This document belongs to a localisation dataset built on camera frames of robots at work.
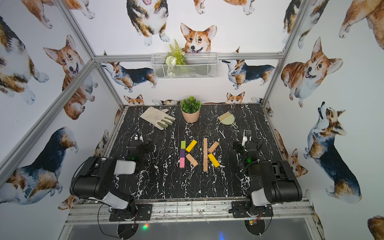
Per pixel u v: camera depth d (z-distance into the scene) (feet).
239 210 2.40
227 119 3.71
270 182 1.48
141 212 2.41
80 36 2.64
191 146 3.20
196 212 2.45
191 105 3.31
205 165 2.89
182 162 2.97
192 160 2.96
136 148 2.36
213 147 3.20
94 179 1.50
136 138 2.71
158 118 3.72
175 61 2.68
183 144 3.21
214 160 2.97
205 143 3.21
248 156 2.34
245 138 2.68
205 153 3.06
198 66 3.03
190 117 3.46
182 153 3.11
